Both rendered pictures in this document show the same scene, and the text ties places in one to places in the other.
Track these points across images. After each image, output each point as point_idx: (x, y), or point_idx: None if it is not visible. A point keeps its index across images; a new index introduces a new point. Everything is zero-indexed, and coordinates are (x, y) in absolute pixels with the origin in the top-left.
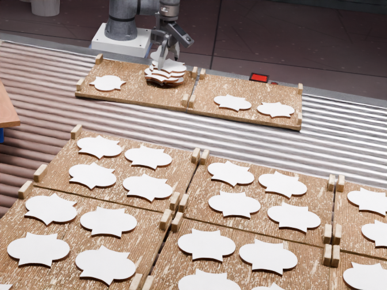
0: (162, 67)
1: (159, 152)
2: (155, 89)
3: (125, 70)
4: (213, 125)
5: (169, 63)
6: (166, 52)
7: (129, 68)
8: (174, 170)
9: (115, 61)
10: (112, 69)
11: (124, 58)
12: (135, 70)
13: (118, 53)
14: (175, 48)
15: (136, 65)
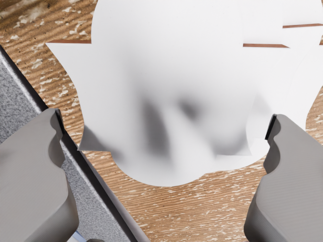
0: (287, 117)
1: None
2: None
3: (188, 201)
4: None
5: (136, 123)
6: (297, 210)
7: (165, 201)
8: None
9: (152, 231)
10: (205, 220)
11: (96, 223)
12: (169, 187)
13: (86, 237)
14: (55, 188)
15: (131, 197)
